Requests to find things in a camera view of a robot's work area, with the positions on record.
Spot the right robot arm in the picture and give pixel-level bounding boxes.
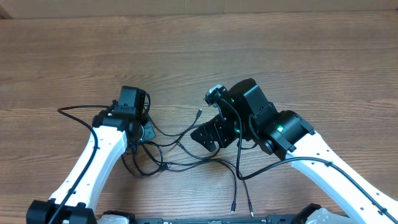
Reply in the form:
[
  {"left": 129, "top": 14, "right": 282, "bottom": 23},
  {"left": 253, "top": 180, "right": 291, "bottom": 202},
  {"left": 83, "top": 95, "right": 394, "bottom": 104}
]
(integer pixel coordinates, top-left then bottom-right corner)
[{"left": 191, "top": 78, "right": 397, "bottom": 223}]

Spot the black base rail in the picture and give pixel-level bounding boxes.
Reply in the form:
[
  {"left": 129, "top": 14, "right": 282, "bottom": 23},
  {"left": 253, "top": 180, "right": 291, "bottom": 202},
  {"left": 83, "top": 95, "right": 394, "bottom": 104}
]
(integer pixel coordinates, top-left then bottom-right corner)
[{"left": 96, "top": 210, "right": 354, "bottom": 224}]

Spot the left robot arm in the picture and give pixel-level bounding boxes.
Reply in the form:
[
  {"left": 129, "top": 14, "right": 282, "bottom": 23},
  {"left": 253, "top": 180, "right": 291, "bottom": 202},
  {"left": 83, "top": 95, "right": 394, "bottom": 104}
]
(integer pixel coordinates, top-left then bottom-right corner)
[{"left": 25, "top": 86, "right": 155, "bottom": 223}]

